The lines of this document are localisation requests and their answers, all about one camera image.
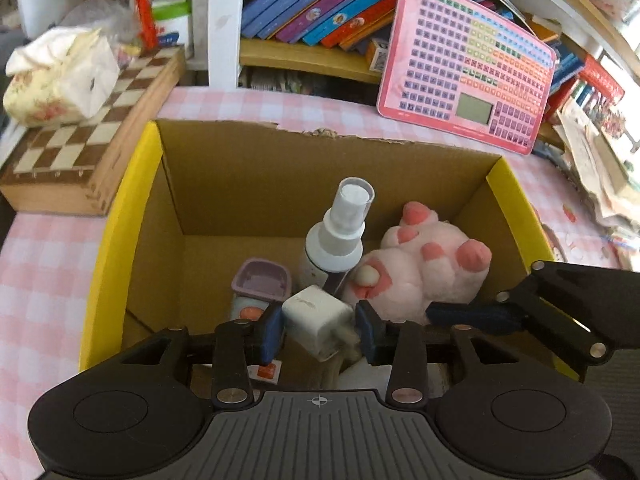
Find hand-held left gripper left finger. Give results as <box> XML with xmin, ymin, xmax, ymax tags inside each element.
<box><xmin>120</xmin><ymin>304</ymin><xmax>287</xmax><ymax>410</ymax></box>

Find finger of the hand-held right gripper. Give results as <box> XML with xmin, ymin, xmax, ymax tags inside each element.
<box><xmin>426</xmin><ymin>260</ymin><xmax>640</xmax><ymax>383</ymax></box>

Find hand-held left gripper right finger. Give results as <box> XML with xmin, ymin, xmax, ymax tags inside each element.
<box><xmin>355</xmin><ymin>300</ymin><xmax>521</xmax><ymax>408</ymax></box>

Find white charger plug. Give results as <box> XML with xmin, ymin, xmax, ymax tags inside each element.
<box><xmin>281</xmin><ymin>285</ymin><xmax>358</xmax><ymax>362</ymax></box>

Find small purple cup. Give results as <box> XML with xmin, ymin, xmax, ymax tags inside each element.
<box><xmin>231</xmin><ymin>258</ymin><xmax>293</xmax><ymax>322</ymax></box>

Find pink plush pig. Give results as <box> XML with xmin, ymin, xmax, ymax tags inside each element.
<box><xmin>347</xmin><ymin>201</ymin><xmax>493</xmax><ymax>323</ymax></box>

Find clear spray bottle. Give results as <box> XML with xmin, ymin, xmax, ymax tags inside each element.
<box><xmin>299</xmin><ymin>177</ymin><xmax>376</xmax><ymax>296</ymax></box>

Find yellow cardboard box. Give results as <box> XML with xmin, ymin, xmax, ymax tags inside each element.
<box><xmin>79</xmin><ymin>119</ymin><xmax>591</xmax><ymax>391</ymax></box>

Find green white container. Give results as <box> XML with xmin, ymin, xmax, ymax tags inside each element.
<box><xmin>150</xmin><ymin>0</ymin><xmax>195</xmax><ymax>51</ymax></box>

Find stack of papers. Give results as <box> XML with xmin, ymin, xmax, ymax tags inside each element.
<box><xmin>532</xmin><ymin>95</ymin><xmax>640</xmax><ymax>273</ymax></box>

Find pink toy tablet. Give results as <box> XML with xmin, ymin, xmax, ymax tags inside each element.
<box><xmin>376</xmin><ymin>0</ymin><xmax>560</xmax><ymax>157</ymax></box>

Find wooden chessboard box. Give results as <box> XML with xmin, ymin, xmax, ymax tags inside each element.
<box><xmin>0</xmin><ymin>45</ymin><xmax>187</xmax><ymax>218</ymax></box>

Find red box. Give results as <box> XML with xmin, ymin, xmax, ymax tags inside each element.
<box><xmin>575</xmin><ymin>52</ymin><xmax>626</xmax><ymax>106</ymax></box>

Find small orange box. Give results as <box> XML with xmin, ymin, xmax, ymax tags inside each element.
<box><xmin>367</xmin><ymin>37</ymin><xmax>396</xmax><ymax>75</ymax></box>

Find white shelf unit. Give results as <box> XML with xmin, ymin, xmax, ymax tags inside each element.
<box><xmin>0</xmin><ymin>0</ymin><xmax>640</xmax><ymax>91</ymax></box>

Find row of colourful books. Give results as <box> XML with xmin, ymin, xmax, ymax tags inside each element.
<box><xmin>241</xmin><ymin>0</ymin><xmax>626</xmax><ymax>126</ymax></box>

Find floral tissue pack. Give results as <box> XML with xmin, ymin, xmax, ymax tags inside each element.
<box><xmin>2</xmin><ymin>27</ymin><xmax>122</xmax><ymax>128</ymax></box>

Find red orange toy stick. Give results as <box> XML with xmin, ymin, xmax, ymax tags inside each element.
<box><xmin>127</xmin><ymin>0</ymin><xmax>160</xmax><ymax>51</ymax></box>

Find clear plastic bag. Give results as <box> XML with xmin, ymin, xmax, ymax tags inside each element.
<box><xmin>62</xmin><ymin>0</ymin><xmax>146</xmax><ymax>61</ymax></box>

